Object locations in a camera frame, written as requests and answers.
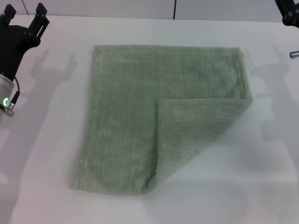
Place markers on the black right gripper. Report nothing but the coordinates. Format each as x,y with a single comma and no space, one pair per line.
290,12

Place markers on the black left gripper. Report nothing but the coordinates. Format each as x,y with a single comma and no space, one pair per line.
10,44

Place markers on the green ribbed towel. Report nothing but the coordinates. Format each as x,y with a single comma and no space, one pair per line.
130,112

